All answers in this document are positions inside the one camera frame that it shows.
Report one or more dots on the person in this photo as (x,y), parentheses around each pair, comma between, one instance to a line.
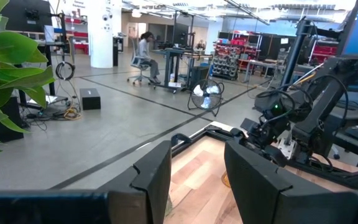
(143,51)

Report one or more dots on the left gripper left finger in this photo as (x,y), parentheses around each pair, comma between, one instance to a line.
(141,193)

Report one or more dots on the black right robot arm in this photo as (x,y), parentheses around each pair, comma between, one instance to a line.
(319,102)

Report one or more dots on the small black rail clamp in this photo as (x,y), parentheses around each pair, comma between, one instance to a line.
(177,135)

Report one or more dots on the black floor box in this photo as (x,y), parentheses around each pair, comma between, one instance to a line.
(89,99)

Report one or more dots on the green artificial plant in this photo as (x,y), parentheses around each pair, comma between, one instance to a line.
(8,46)

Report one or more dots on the red parts rack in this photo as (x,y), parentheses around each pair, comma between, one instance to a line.
(235,42)

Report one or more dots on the red storage shelf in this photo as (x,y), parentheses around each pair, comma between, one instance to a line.
(81,46)

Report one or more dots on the dark standing desk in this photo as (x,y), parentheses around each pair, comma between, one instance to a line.
(169,68)

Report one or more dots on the black aluminium table frame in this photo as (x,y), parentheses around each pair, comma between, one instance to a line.
(211,129)

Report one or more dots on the black floor fan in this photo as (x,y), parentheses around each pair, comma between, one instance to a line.
(205,96)

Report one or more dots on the white round column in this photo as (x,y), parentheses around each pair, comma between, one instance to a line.
(100,40)

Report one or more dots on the large black display screen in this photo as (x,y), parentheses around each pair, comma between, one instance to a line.
(17,15)

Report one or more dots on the black metal stand pole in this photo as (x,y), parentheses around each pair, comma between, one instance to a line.
(295,56)

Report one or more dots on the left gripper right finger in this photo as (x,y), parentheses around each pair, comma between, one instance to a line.
(253,193)

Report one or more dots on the white office chair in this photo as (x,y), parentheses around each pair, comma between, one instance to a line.
(137,63)

